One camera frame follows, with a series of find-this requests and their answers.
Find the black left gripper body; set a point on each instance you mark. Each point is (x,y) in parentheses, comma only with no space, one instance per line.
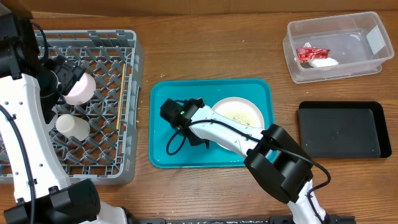
(60,79)

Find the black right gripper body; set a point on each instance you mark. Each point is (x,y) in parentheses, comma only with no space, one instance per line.
(199,140)

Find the cream paper cup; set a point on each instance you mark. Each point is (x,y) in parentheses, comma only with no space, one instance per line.
(72,126)

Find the large white plate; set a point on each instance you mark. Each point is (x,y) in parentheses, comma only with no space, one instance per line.
(241,111)

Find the wooden chopstick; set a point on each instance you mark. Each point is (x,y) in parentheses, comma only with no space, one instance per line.
(121,97)

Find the red snack wrapper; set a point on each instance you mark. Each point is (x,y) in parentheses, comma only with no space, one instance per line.
(306,54)

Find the white napkin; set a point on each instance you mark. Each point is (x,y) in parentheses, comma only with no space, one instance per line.
(321,62)

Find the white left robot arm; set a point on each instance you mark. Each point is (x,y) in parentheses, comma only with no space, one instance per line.
(32,83)

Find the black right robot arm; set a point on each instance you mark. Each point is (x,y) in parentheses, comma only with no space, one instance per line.
(278,164)

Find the grey dishwasher rack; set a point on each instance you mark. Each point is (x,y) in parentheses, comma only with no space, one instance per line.
(106,156)

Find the teal plastic tray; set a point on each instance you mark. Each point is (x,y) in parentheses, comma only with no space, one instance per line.
(212,91)

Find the black plastic tray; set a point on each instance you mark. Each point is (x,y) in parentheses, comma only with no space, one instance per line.
(343,129)

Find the clear plastic bin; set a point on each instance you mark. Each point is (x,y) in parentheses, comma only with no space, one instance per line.
(358,42)

